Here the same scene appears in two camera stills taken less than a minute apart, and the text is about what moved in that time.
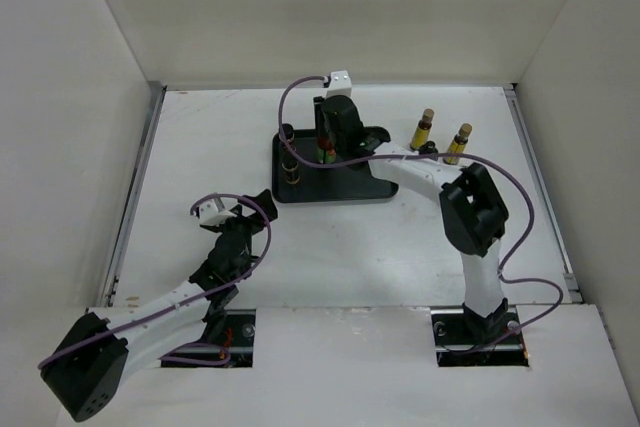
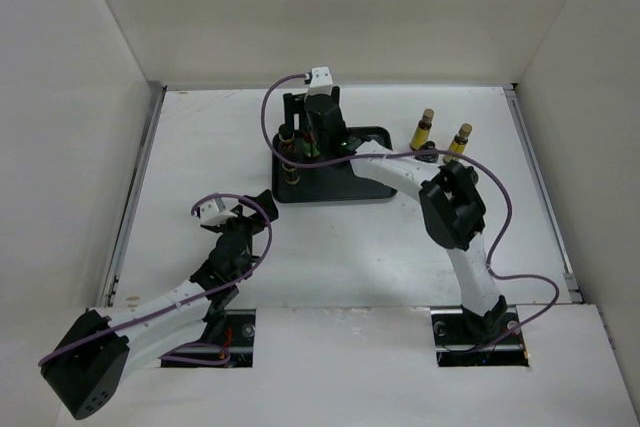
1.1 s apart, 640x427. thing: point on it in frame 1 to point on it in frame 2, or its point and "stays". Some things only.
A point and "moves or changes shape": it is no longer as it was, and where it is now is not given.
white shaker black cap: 428,148 stays
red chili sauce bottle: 326,153 moves or changes shape
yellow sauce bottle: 422,130 stays
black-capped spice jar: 286,152 stays
